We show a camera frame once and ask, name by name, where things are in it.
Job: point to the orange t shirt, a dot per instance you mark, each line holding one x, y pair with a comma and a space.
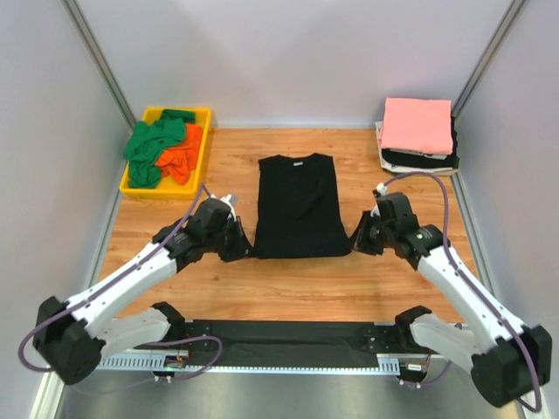
180, 161

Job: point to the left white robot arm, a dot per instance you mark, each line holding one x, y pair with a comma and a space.
77, 334

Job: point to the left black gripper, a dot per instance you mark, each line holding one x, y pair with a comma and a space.
242, 247

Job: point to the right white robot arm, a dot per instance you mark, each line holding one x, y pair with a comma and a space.
505, 357

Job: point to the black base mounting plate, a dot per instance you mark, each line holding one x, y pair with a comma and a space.
286, 344

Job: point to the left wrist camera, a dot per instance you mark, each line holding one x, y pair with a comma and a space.
230, 200

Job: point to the pink folded t shirt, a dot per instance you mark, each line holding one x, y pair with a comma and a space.
422, 126

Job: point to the green t shirt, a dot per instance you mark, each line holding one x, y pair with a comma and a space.
147, 143

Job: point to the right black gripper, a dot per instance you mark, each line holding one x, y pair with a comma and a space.
358, 241

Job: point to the black t shirt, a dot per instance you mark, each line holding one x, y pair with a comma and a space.
298, 209

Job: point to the aluminium frame rail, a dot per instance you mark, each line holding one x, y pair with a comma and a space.
207, 349

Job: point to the yellow plastic tray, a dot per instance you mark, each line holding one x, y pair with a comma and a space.
168, 188

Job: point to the stack of folded shirts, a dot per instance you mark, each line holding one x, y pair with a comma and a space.
399, 162

